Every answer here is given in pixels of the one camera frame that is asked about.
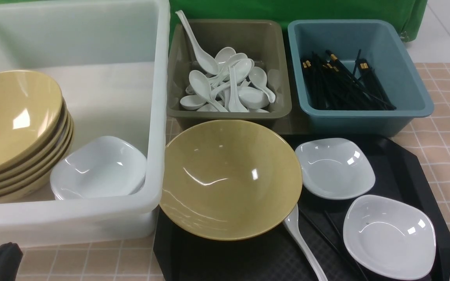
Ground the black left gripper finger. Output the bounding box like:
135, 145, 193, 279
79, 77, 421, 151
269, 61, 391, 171
0, 242, 23, 281

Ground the tan noodle bowl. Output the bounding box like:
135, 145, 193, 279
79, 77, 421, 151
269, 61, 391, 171
159, 120, 302, 241

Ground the white ceramic soup spoon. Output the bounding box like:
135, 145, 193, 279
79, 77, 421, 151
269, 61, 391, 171
282, 204, 328, 281

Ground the black chopstick gold tip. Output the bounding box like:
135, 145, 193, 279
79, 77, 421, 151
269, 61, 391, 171
323, 210, 369, 281
299, 209, 368, 281

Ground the white square dish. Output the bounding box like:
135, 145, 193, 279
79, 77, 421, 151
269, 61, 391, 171
342, 194, 436, 281
295, 138, 376, 200
50, 136, 148, 200

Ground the bottom stacked tan bowl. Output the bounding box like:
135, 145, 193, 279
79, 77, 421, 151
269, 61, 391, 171
0, 126, 75, 203

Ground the white square dish in tub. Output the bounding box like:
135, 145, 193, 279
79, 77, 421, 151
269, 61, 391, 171
50, 136, 148, 200

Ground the black plastic serving tray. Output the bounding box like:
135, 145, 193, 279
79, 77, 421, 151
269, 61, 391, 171
154, 135, 450, 281

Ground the large white plastic tub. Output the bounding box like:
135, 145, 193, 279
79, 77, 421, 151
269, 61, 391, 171
0, 0, 170, 248

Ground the white spoon low left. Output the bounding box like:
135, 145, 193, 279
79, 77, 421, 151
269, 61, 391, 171
180, 94, 207, 111

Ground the white spoon low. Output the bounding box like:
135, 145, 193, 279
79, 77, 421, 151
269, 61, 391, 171
180, 94, 207, 111
238, 87, 270, 110

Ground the white spoon front left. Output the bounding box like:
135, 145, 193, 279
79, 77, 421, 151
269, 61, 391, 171
189, 70, 228, 112

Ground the upright white spoon in bin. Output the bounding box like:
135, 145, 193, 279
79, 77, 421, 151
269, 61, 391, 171
175, 10, 219, 75

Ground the white spoon low right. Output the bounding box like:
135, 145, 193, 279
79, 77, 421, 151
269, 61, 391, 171
238, 87, 270, 110

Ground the white spoon centre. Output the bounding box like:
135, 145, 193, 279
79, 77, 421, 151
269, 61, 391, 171
211, 58, 255, 100

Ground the white spoon right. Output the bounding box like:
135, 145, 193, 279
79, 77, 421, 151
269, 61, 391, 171
248, 66, 276, 103

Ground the olive plastic spoon bin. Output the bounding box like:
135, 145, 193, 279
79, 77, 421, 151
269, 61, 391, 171
166, 19, 292, 129

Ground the slanted black chopstick in bin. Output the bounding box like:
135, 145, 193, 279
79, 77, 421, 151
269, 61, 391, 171
352, 49, 361, 78

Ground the blue plastic chopstick bin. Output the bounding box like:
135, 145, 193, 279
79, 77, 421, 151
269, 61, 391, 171
287, 19, 434, 137

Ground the green cloth backdrop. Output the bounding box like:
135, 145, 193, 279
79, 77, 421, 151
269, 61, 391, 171
0, 0, 429, 47

